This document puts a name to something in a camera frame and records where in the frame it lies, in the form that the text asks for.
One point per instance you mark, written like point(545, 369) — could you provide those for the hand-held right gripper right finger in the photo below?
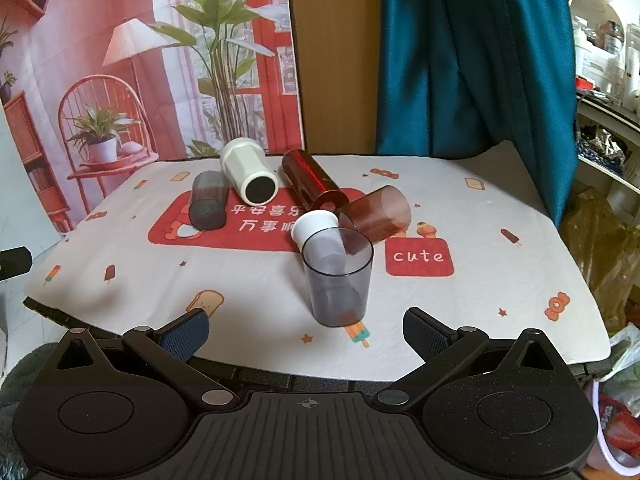
point(425, 335)

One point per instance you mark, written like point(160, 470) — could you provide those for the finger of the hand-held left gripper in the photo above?
point(15, 262)

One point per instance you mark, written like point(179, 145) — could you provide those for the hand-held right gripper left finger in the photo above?
point(187, 334)

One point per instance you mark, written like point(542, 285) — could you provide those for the grey transparent cup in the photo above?
point(340, 290)
point(207, 205)

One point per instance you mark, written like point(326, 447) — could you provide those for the brown transparent cup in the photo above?
point(380, 212)

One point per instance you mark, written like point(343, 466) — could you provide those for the small white cup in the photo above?
point(312, 225)

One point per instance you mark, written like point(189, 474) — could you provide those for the white faceted cup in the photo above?
point(240, 165)

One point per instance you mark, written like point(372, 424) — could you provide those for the dark red glossy cup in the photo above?
point(310, 175)

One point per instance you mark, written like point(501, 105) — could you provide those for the pale grey board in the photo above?
point(20, 195)

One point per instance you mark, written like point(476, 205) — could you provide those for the white cartoon print tablecloth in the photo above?
point(125, 250)

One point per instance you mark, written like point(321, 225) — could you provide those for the dark grey fleece cloth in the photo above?
point(15, 380)

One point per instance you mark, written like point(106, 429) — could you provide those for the white plastic bag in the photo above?
point(625, 355)

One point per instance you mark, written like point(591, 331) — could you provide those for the yellow plastic bag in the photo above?
point(610, 250)

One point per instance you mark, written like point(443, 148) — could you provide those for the pink plastic basin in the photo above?
point(607, 455)

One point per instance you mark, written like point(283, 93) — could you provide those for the printed room scene backdrop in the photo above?
point(75, 35)

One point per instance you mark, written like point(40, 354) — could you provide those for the teal curtain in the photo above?
point(475, 60)

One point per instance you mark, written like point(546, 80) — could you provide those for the brown wooden panel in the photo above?
point(340, 60)

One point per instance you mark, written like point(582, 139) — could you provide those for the white cluttered shelf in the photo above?
point(607, 60)

